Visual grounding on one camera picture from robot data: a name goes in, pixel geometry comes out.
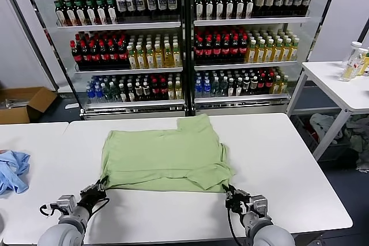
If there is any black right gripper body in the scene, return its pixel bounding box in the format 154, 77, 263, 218
225, 189, 254, 215

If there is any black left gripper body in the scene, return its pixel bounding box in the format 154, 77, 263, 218
78, 184, 106, 210

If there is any light green t-shirt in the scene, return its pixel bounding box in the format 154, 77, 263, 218
100, 113, 236, 195

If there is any light blue crumpled garment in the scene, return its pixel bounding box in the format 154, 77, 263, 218
0, 149, 31, 195

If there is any black mesh laundry basket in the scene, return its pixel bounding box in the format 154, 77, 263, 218
291, 114, 361, 162

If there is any red crumpled cloth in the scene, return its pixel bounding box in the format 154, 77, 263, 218
305, 124, 321, 142

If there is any brown cardboard box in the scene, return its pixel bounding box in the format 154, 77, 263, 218
0, 86, 58, 124

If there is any grey green crumpled garment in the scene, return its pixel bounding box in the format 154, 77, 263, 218
310, 113, 345, 146

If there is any metal tubes bundle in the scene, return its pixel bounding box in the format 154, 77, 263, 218
0, 98, 29, 110

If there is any white grey crumpled cloth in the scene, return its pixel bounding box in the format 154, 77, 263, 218
356, 153, 369, 173

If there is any teal crumpled garment pile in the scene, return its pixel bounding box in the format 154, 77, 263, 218
344, 115, 369, 153

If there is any white side table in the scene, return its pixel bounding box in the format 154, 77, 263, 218
287, 60, 369, 162

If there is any glass door beverage cooler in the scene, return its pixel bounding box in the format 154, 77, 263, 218
187, 0, 344, 116
17, 0, 188, 122

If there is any clear bottle yellow liquid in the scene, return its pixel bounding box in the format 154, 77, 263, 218
341, 41, 363, 82

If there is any clear bottle red label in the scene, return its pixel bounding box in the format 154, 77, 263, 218
353, 47, 369, 76

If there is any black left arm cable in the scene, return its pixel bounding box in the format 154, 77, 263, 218
86, 196, 111, 221

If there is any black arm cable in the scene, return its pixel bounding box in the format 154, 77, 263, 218
86, 196, 111, 221
226, 207, 240, 246

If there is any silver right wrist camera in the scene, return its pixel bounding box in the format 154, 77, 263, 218
250, 195, 269, 215

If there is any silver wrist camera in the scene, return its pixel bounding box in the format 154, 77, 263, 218
250, 195, 269, 215
57, 195, 77, 215

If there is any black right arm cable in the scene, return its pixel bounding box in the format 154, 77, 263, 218
226, 207, 240, 246

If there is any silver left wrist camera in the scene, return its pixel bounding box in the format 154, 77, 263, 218
57, 195, 77, 215

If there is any short black camera cable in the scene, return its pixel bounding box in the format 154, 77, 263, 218
39, 203, 57, 218

